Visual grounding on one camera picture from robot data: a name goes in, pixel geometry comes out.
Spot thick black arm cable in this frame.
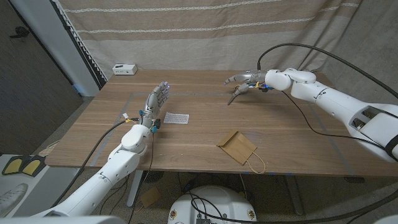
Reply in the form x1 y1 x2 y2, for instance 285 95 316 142
51 118 141 208
189 42 398 224

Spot white floor platform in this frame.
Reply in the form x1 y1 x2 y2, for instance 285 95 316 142
0 154 84 218

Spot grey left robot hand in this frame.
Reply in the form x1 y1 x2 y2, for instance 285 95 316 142
139 81 171 134

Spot white table leg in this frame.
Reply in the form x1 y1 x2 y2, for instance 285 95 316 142
126 170 144 208

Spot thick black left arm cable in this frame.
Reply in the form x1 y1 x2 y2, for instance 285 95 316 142
51 118 141 208

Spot black round floor fan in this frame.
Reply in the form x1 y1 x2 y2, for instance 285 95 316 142
141 170 165 184

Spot white shoe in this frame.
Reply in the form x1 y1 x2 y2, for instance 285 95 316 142
0 182 29 218

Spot door handle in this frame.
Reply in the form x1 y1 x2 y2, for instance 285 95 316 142
9 26 31 39

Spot beige striped curtain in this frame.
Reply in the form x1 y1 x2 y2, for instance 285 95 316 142
57 0 363 81

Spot grey scissors with orange handles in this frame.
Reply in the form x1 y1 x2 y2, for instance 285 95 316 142
227 83 249 106

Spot grey backdrop cloth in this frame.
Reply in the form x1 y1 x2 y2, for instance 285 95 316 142
298 0 398 139

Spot yellow black pad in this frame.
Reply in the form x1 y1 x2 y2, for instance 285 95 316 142
1 155 25 177
21 155 47 177

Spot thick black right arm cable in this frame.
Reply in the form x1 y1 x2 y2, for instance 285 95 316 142
189 42 398 224

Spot grey table leg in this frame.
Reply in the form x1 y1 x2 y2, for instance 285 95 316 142
285 174 305 216

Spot white door frame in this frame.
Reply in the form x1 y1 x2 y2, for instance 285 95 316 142
9 0 101 97

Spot white power strip box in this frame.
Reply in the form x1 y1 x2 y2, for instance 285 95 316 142
112 63 139 76

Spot dark textured door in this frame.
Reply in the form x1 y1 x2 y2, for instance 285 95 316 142
0 0 84 156

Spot thin black left wrist cable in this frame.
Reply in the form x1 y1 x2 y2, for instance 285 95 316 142
127 132 155 224

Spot white printed receipt paper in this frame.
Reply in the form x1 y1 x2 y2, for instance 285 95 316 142
163 111 190 125

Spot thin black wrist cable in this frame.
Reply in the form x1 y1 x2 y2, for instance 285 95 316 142
279 90 388 151
127 132 155 224

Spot brown paper bag with handles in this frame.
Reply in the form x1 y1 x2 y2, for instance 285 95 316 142
216 129 267 174

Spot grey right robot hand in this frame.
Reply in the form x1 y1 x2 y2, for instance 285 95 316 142
223 70 271 97

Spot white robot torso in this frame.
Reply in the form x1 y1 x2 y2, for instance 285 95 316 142
167 185 258 224

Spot black torso cable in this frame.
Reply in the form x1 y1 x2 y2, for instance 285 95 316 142
189 192 225 224

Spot small brown floor paper bag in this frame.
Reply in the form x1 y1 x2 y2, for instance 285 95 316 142
139 185 162 208

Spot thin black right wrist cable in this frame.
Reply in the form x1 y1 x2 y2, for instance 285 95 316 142
279 90 388 151

